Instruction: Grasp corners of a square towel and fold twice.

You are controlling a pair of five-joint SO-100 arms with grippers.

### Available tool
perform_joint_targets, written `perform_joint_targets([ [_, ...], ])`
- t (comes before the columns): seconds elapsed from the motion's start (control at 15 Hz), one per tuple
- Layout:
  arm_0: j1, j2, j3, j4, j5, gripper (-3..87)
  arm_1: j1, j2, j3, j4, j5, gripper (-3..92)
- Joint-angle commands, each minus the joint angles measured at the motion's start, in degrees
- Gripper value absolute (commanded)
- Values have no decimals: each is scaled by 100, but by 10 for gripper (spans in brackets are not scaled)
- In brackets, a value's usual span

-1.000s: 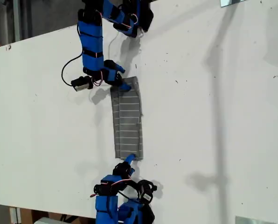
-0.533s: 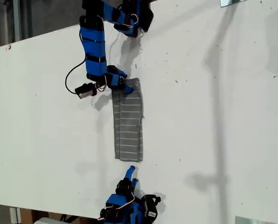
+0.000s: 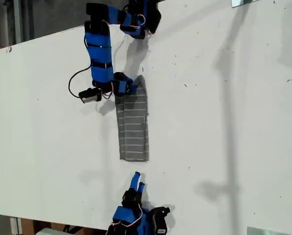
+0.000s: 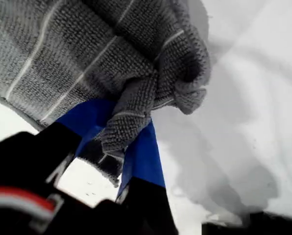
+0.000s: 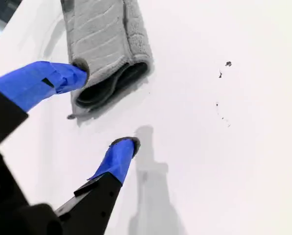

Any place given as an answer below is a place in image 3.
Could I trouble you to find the shiny metal bracket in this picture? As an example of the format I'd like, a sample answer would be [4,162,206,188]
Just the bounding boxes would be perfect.
[231,0,259,8]

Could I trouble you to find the white table leg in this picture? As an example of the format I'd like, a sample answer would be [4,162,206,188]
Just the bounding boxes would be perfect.
[10,216,23,235]

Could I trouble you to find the camera black cable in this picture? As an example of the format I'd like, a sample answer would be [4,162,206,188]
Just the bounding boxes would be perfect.
[68,64,92,99]

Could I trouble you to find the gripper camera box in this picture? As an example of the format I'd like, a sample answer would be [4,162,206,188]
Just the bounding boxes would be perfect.
[151,206,171,235]
[78,88,103,105]

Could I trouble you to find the grey striped square towel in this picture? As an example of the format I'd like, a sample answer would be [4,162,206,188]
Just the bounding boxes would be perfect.
[115,74,151,163]

